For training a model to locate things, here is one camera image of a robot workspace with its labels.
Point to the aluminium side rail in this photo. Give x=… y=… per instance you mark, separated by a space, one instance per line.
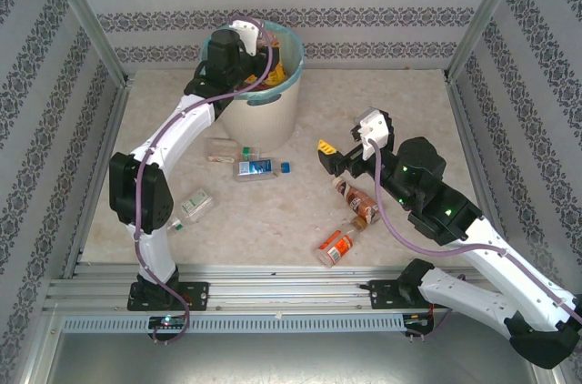
x=468 y=143
x=97 y=174

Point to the aluminium frame post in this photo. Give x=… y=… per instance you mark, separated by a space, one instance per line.
x=82 y=11
x=491 y=6

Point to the bottle with orange label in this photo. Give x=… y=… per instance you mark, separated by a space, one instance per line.
x=335 y=247

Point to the beige bucket with teal rim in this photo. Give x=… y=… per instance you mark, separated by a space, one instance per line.
x=263 y=124

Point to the light blue bin liner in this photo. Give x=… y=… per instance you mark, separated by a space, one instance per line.
x=293 y=55

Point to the brown drink bottle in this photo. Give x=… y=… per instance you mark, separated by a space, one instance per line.
x=357 y=202

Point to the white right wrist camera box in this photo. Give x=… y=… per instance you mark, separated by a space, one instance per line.
x=370 y=127

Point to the small controller board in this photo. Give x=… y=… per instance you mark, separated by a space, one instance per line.
x=416 y=319
x=168 y=321

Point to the clear bottle white green label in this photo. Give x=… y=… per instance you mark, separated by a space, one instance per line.
x=195 y=206

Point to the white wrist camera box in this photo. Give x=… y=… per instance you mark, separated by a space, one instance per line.
x=370 y=127
x=245 y=33

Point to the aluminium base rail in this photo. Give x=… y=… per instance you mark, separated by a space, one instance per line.
x=282 y=286

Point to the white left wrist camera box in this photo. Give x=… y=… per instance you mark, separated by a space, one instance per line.
x=245 y=33

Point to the clear bottle with blue label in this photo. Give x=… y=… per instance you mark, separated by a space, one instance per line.
x=257 y=169

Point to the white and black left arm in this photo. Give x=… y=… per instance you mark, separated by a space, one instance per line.
x=157 y=252

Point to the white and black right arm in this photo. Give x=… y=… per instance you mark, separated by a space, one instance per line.
x=514 y=275

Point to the clear square bottle green band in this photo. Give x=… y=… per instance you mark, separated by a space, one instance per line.
x=225 y=150

